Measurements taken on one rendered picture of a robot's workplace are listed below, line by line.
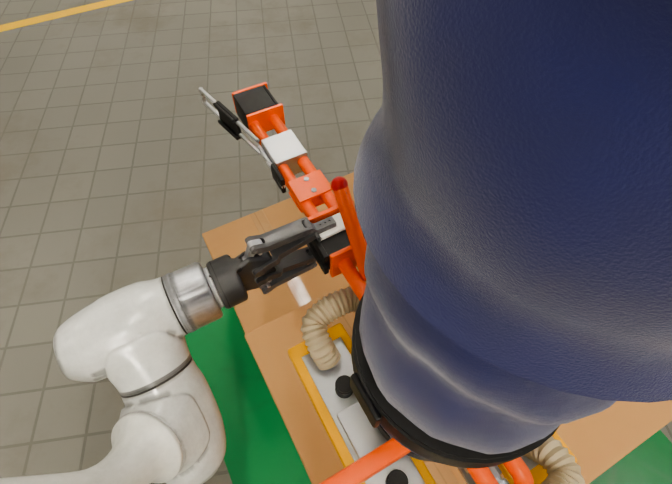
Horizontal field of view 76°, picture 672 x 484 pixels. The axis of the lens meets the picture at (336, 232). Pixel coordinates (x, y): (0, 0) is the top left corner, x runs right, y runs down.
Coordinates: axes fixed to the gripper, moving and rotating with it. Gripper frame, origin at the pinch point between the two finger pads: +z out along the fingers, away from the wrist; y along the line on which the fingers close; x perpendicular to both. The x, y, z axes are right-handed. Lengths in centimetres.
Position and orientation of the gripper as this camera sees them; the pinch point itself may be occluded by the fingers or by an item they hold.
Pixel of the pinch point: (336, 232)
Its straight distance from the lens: 68.9
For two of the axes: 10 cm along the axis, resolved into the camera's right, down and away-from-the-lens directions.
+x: 4.8, 7.2, -5.0
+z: 8.7, -4.0, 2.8
